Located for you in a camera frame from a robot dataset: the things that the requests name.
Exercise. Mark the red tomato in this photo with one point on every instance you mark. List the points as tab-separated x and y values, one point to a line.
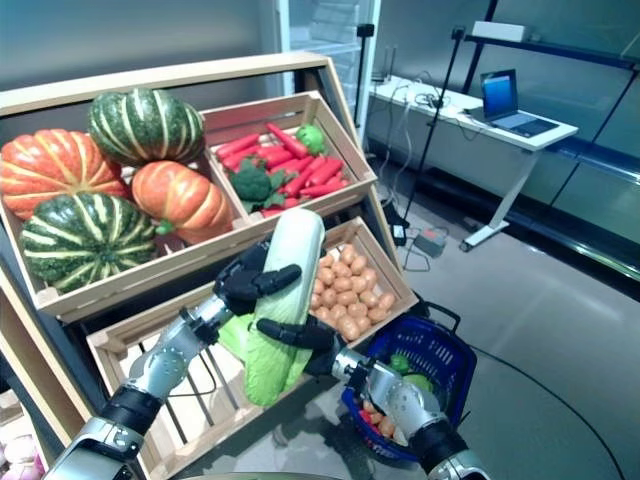
370	415

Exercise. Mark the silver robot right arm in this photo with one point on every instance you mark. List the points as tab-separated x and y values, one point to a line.
400	395

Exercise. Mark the blue plastic shopping basket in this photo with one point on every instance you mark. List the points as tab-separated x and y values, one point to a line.
460	380

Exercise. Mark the dark metal shelving unit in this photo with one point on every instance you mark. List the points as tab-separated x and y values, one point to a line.
575	52

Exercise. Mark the light green bell pepper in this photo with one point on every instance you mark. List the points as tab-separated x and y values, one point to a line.
310	137

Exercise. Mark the wooden display shelf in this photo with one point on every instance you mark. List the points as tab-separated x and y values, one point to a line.
150	77

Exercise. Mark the wooden crate with pumpkins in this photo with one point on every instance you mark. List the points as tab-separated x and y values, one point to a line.
170	257

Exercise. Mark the dark green broccoli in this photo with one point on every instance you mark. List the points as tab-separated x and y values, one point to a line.
250	182

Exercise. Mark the grey power adapter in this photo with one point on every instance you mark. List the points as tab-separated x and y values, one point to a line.
430	242

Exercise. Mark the wooden crate with potatoes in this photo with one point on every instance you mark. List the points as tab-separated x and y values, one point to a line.
387	272

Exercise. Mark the wooden slatted cabbage crate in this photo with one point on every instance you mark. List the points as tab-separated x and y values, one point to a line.
215	442

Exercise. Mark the small orange striped pumpkin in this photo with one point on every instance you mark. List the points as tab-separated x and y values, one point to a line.
180	200

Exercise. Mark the napa cabbage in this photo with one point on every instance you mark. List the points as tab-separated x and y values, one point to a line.
295	240
420	382
235	340

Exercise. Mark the red plastic carrot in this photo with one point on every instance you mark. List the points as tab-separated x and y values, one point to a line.
287	141
270	152
237	145
325	190
325	171
302	177

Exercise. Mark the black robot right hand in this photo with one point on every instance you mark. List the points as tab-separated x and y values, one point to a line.
322	345

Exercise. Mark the grey laptop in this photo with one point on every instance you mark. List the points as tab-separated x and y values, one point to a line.
500	92

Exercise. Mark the black slanted tripod stand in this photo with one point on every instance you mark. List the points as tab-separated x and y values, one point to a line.
457	33

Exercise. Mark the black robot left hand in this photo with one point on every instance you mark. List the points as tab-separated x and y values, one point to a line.
240	287

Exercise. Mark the wooden crate with carrots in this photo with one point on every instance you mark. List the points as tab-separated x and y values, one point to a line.
330	200

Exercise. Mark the white desk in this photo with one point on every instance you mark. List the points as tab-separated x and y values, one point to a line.
475	160

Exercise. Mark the white framed glass door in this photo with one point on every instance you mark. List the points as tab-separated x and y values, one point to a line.
325	30

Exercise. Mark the green striped pumpkin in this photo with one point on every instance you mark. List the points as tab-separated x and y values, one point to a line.
145	125
85	240

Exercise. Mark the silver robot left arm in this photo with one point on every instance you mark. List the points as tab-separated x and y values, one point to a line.
160	365

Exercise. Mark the wooden crate with onions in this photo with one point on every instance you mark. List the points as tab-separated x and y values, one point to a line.
12	405

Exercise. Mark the black router with antennas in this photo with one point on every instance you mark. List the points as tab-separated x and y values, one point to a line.
385	80

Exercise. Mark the purple white onion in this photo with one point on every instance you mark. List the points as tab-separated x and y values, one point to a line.
27	470
17	447

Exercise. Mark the black power brick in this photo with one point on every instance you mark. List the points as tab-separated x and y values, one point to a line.
400	234

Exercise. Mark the large orange striped pumpkin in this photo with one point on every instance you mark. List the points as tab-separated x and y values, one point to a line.
55	165

